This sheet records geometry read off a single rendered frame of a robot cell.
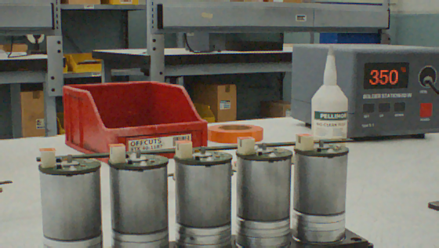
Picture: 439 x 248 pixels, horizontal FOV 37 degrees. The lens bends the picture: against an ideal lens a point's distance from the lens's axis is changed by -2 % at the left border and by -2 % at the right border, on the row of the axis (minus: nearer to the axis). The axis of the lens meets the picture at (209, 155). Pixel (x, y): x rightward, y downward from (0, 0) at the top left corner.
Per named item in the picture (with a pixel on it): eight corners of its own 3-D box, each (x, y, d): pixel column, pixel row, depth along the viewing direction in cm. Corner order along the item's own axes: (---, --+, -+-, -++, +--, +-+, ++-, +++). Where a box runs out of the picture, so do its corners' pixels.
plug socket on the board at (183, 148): (198, 158, 27) (197, 142, 27) (178, 159, 27) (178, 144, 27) (192, 155, 28) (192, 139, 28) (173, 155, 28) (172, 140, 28)
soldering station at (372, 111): (444, 139, 69) (451, 48, 67) (349, 144, 66) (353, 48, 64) (372, 119, 83) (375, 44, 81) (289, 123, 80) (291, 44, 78)
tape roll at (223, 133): (194, 140, 68) (194, 128, 68) (227, 132, 73) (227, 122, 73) (243, 146, 65) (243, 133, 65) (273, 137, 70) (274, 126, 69)
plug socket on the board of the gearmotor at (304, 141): (318, 150, 29) (318, 135, 29) (301, 151, 29) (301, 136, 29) (310, 147, 30) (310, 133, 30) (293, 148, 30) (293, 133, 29)
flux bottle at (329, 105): (323, 155, 60) (327, 45, 58) (302, 150, 63) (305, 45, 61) (353, 153, 61) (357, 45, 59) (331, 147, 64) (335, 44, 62)
